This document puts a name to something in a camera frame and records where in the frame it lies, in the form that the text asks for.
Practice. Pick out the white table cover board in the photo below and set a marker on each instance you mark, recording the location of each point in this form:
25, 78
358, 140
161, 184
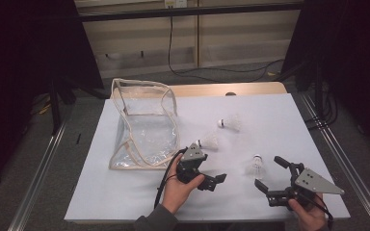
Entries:
125, 192

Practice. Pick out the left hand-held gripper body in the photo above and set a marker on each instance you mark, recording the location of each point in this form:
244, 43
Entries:
191, 160

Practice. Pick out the black metal stand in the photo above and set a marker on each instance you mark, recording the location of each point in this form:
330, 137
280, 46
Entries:
55, 109

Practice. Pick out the white wall socket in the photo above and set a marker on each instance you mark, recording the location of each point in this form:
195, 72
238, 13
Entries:
175, 3

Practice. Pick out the person's left hand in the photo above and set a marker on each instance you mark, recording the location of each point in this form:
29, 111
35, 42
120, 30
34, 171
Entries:
176, 192

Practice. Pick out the black horizontal bar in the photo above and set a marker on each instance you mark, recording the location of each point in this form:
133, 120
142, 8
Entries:
189, 12

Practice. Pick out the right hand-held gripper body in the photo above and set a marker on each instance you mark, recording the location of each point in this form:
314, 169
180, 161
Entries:
313, 183

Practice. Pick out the metal floor rail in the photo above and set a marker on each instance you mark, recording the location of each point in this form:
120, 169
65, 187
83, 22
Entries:
350, 170
35, 189

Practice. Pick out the wooden table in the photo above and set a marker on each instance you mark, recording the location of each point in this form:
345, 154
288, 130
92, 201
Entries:
253, 88

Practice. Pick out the clear plastic bag beige trim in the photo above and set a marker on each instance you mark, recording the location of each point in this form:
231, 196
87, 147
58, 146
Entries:
147, 138

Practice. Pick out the small black floor object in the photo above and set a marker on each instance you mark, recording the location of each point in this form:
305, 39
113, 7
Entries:
78, 138

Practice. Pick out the person's right hand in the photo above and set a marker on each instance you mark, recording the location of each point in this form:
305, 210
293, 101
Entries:
310, 216

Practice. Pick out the black curtain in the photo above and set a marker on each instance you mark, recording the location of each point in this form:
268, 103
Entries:
359, 48
19, 64

